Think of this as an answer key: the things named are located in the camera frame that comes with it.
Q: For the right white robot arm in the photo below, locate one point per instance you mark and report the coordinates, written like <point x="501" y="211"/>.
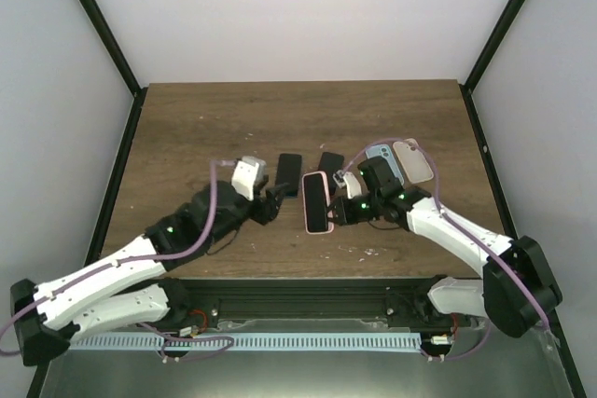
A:
<point x="515" y="288"/>

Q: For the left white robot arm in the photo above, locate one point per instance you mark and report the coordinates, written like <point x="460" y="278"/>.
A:
<point x="129" y="286"/>

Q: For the left black frame post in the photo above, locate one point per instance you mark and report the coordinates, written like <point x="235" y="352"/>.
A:
<point x="111" y="45"/>

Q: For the left black table edge rail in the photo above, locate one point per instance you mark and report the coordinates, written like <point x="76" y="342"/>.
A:
<point x="113" y="186"/>

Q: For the light blue phone case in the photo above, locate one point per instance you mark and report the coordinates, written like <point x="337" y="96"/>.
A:
<point x="386" y="152"/>

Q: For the right black frame post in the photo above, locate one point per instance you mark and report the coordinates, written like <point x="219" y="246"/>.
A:
<point x="493" y="43"/>

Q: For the phone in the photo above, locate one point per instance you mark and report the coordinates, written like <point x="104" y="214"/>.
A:
<point x="316" y="200"/>
<point x="330" y="163"/>
<point x="288" y="173"/>

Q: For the black frame post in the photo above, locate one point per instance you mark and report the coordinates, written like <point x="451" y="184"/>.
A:
<point x="493" y="43"/>
<point x="111" y="45"/>

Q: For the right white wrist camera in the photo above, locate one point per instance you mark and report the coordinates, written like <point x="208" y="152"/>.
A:
<point x="348" y="182"/>

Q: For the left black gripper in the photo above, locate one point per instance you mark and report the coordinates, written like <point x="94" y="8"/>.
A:
<point x="269" y="208"/>

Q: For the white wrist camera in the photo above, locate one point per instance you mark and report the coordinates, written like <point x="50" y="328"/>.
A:
<point x="248" y="174"/>
<point x="348" y="182"/>

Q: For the light blue slotted cable duct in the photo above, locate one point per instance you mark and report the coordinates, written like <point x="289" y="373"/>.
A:
<point x="385" y="342"/>

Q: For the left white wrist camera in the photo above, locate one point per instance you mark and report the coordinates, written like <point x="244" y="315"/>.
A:
<point x="248" y="174"/>

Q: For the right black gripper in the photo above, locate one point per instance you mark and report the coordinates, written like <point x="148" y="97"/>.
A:
<point x="348" y="215"/>

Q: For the beige phone case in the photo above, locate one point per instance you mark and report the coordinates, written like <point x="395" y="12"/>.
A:
<point x="412" y="161"/>

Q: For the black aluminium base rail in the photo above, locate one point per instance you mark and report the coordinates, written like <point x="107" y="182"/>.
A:
<point x="397" y="302"/>

